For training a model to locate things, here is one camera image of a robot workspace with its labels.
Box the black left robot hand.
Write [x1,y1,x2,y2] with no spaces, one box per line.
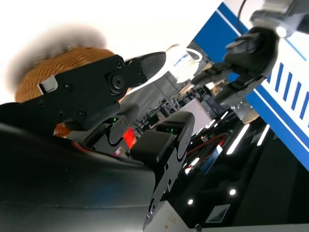
[191,25,281,105]

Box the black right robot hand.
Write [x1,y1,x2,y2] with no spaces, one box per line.
[0,51,195,232]

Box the red ribbon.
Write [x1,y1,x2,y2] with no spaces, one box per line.
[122,127,136,148]

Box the brown wicker basket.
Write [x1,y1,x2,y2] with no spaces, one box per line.
[14,46,114,139]

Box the blue white display board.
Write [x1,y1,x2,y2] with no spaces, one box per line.
[193,0,309,168]

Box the white lidded mug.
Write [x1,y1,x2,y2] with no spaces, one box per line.
[165,43,206,84]

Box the white cabinet box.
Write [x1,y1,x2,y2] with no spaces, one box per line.
[180,98,213,136]

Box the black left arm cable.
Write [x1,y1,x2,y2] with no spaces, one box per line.
[237,0,250,33]

